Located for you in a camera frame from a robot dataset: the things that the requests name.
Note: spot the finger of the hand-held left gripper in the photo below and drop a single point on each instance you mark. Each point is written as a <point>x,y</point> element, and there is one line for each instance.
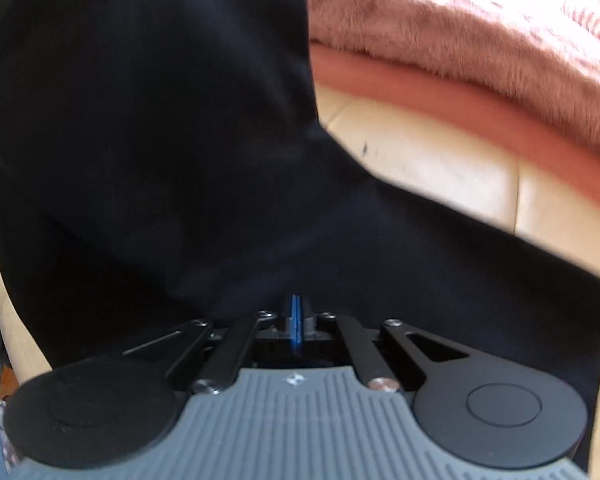
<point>291,322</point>
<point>300,322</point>

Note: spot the black pants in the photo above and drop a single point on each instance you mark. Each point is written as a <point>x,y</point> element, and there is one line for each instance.
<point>155,160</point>

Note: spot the beige leather bed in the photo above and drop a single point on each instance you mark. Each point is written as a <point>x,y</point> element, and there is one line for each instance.
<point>430,175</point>

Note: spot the salmon pink bed sheet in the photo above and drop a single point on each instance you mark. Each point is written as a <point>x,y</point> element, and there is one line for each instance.
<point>430,95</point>

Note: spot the pink fluffy blanket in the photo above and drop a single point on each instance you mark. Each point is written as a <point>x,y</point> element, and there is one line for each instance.
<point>455,25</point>

